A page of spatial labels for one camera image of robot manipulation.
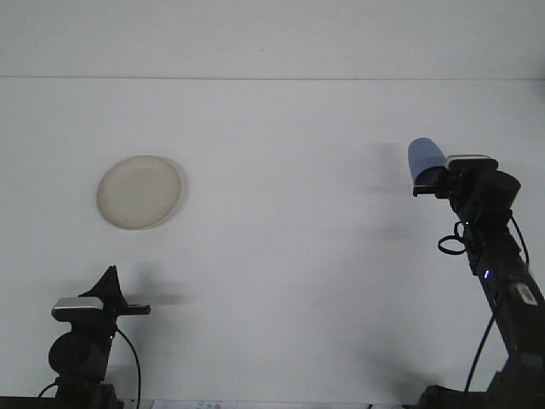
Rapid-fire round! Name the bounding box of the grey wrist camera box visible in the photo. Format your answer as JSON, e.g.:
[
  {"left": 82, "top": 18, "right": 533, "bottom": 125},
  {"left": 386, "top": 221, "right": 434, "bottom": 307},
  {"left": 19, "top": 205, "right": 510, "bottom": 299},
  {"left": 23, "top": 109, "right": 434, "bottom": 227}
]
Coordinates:
[
  {"left": 445, "top": 153, "right": 499, "bottom": 170},
  {"left": 51, "top": 297, "right": 106, "bottom": 323}
]

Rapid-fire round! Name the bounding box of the pale round plate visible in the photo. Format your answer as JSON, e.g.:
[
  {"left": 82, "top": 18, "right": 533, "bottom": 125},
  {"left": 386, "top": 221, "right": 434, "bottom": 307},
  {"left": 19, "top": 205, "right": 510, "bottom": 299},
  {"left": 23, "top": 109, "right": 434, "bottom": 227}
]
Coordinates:
[{"left": 96, "top": 154, "right": 185, "bottom": 231}]

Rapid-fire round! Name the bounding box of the pale blue cup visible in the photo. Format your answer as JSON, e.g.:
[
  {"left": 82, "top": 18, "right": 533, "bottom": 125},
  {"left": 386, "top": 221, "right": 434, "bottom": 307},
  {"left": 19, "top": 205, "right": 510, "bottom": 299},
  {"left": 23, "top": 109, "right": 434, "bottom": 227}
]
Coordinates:
[{"left": 407, "top": 136, "right": 447, "bottom": 187}]

